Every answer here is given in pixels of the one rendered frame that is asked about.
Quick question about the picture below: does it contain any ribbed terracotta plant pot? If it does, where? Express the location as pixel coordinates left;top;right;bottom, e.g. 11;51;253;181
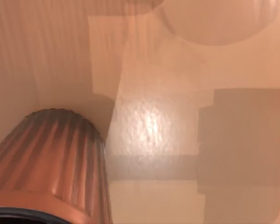
0;108;114;224

